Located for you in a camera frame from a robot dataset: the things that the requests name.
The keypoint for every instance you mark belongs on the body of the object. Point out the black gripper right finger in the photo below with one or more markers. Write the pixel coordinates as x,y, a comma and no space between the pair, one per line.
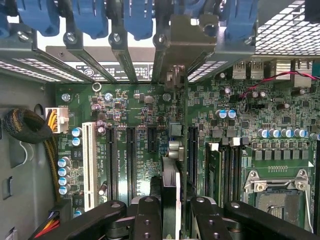
212,222

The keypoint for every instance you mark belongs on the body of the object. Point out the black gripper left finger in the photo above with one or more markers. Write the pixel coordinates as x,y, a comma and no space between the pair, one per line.
147,222

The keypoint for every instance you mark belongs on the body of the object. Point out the empty RAM slot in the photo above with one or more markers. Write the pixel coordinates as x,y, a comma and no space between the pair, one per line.
224,172

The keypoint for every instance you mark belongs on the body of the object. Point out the installed RAM stick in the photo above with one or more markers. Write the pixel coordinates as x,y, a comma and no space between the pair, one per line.
215,170

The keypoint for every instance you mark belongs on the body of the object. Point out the CPU socket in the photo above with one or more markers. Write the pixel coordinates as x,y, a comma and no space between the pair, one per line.
275,207

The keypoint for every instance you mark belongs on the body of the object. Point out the white expansion slot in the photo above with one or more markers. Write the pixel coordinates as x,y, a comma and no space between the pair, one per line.
89,165

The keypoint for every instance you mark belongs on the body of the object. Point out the short expansion slot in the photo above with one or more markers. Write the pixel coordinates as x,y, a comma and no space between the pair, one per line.
152,140

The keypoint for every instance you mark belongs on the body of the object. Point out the green motherboard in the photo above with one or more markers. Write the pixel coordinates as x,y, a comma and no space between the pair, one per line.
140,105

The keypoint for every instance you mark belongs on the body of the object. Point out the white power connector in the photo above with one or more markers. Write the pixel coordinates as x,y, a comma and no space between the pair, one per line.
61,120

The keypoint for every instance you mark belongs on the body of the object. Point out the metal expansion slot blank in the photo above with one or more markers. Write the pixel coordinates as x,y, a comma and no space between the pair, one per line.
125,62
160,62
95,66

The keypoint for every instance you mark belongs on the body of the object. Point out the open black PC case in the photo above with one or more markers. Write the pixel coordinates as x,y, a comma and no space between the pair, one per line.
15,52

